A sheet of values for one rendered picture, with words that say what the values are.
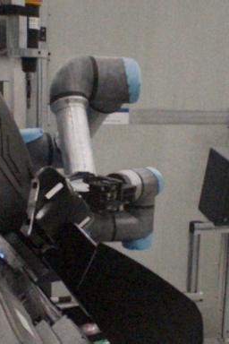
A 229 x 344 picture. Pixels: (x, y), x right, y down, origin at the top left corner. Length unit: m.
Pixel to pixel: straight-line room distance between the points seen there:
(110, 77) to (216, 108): 1.77
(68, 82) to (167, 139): 1.69
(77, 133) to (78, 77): 0.14
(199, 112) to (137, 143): 0.39
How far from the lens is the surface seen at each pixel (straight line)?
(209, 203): 1.59
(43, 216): 0.88
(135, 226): 1.35
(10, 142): 0.72
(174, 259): 3.23
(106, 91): 1.48
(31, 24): 1.00
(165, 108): 3.06
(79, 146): 1.37
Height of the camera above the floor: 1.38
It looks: 11 degrees down
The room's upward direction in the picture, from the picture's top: 2 degrees clockwise
